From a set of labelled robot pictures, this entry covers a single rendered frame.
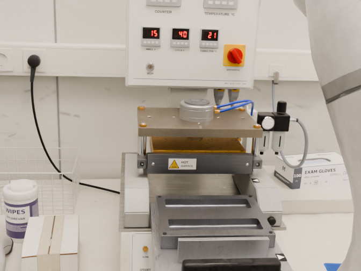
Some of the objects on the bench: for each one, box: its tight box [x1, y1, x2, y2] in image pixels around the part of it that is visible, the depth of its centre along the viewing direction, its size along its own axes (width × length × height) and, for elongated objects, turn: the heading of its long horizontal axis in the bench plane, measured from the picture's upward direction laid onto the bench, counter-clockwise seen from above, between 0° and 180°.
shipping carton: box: [21, 215, 80, 271], centre depth 112 cm, size 19×13×9 cm
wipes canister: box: [3, 179, 39, 243], centre depth 124 cm, size 9×9×15 cm
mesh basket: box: [0, 147, 81, 215], centre depth 147 cm, size 22×26×13 cm
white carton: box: [274, 152, 350, 189], centre depth 160 cm, size 12×23×7 cm, turn 100°
